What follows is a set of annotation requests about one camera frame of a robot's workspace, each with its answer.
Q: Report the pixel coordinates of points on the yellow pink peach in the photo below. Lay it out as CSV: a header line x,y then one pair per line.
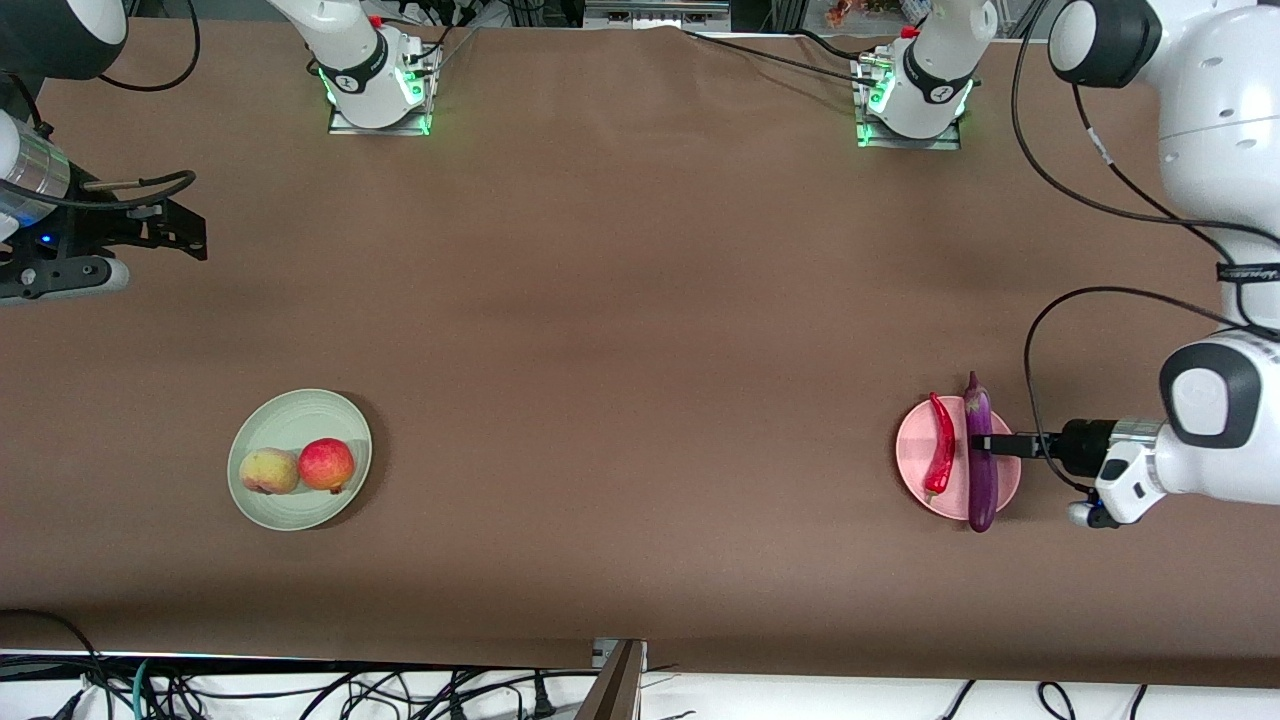
x,y
268,472

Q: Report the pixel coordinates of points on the orange background object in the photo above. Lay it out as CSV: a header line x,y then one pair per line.
x,y
845,12

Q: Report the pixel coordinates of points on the purple eggplant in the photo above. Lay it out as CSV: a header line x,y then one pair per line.
x,y
982,500

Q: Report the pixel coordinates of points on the red chili pepper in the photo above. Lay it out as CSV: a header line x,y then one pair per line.
x,y
945,450

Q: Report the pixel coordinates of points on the brown table cloth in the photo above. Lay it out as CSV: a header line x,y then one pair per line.
x,y
640,560

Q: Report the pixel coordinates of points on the aluminium camera mount post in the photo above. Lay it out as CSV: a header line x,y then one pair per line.
x,y
615,690

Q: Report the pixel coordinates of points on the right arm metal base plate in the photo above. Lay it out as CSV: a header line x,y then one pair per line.
x,y
350,124

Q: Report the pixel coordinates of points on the pink plate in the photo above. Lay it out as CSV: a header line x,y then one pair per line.
x,y
908,455

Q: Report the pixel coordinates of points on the grey metal box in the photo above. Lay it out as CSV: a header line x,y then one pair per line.
x,y
655,15

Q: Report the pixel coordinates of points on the pale green plate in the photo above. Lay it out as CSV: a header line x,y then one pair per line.
x,y
300,410

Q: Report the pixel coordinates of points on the red apple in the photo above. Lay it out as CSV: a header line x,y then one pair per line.
x,y
327,465

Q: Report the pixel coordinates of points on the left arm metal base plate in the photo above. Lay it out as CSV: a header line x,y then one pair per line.
x,y
945,142

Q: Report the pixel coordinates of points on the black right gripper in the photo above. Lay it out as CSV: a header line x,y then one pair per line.
x,y
95,226

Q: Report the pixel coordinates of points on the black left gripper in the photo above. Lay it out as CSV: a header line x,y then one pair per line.
x,y
1082,441

